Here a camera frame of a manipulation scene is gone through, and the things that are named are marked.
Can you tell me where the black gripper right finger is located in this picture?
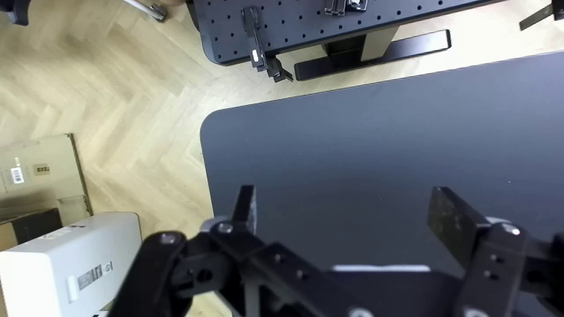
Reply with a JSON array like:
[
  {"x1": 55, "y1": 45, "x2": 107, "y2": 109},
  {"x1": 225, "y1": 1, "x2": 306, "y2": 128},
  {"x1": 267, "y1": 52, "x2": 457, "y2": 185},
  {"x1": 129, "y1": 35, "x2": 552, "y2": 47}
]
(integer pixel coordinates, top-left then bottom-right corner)
[{"x1": 429, "y1": 186, "x2": 522, "y2": 271}]

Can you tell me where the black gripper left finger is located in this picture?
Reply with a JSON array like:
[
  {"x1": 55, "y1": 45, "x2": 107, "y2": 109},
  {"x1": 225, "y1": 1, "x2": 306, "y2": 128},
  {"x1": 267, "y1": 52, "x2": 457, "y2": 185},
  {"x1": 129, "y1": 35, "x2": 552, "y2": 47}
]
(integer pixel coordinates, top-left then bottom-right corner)
[{"x1": 202, "y1": 185, "x2": 258, "y2": 234}]

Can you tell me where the black clamp on breadboard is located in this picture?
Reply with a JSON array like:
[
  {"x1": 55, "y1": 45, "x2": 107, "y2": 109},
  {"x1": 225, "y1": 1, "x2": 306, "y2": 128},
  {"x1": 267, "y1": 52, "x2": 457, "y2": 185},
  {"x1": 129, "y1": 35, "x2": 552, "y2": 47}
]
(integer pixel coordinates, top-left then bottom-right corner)
[{"x1": 242, "y1": 5, "x2": 293, "y2": 82}]

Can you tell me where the white labelled box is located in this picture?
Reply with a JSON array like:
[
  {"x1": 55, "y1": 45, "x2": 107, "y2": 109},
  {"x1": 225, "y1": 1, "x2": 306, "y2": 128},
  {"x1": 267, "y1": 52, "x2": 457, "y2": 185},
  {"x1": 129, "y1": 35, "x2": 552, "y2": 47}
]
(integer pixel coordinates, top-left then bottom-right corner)
[{"x1": 0, "y1": 211, "x2": 142, "y2": 317}]

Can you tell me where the brown cardboard box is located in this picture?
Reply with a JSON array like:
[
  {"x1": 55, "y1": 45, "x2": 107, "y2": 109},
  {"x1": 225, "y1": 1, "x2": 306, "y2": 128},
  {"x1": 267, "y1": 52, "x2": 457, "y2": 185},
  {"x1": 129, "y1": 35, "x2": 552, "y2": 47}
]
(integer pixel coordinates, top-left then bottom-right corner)
[{"x1": 0, "y1": 133, "x2": 92, "y2": 250}]

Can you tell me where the black perforated breadboard table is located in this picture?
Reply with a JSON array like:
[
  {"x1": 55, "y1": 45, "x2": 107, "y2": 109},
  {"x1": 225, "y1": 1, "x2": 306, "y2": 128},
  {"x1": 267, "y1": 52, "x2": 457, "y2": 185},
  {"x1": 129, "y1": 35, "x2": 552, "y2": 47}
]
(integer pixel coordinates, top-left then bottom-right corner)
[{"x1": 188, "y1": 0, "x2": 500, "y2": 81}]

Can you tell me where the silver bracket on breadboard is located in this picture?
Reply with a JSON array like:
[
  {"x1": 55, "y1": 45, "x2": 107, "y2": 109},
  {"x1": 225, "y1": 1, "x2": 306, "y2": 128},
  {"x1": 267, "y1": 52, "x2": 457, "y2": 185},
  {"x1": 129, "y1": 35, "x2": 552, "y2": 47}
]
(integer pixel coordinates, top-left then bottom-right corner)
[{"x1": 323, "y1": 0, "x2": 369, "y2": 15}]

